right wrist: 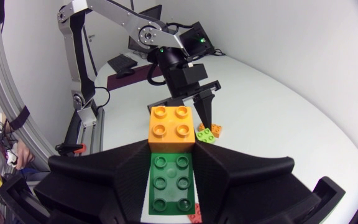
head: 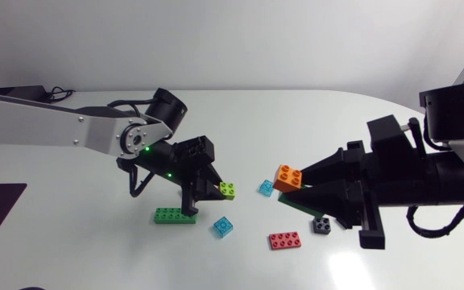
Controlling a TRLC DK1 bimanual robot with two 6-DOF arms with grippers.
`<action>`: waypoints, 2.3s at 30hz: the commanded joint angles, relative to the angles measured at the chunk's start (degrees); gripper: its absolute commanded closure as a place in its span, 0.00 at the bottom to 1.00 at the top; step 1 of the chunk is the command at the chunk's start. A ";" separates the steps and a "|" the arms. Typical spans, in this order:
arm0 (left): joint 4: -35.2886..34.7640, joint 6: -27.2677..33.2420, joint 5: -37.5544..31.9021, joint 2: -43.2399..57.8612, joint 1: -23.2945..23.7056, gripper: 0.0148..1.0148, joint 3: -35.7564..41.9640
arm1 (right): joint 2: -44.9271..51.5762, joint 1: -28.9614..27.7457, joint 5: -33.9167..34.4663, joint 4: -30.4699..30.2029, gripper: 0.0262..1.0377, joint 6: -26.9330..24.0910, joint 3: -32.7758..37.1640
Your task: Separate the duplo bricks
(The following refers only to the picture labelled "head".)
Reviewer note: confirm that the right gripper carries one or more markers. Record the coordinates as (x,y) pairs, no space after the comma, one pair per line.
(401,181)

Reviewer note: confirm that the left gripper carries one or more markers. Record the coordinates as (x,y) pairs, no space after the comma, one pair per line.
(161,163)

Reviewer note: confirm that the lime green toy brick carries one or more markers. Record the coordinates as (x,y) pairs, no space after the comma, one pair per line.
(227,190)

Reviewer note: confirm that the orange toy brick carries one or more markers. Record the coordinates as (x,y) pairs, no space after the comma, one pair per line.
(287,178)

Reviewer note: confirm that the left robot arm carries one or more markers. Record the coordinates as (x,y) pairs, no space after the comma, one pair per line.
(34,125)

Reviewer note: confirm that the long green toy brick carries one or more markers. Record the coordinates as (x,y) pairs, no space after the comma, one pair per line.
(169,216)

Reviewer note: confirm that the dark grey toy brick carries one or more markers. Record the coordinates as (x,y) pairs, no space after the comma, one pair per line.
(321,225)

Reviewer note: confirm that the clear blue toy brick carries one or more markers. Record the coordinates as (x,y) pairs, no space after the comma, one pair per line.
(223,226)
(266,188)

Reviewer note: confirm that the red toy brick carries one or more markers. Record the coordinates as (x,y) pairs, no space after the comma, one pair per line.
(284,240)

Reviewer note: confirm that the black power brick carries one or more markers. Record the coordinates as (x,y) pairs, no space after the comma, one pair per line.
(20,93)

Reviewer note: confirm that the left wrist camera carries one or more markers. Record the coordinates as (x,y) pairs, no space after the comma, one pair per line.
(193,150)

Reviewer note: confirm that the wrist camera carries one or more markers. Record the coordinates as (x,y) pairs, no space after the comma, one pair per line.
(193,150)
(389,137)

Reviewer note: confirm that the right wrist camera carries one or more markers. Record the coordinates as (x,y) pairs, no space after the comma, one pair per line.
(389,137)

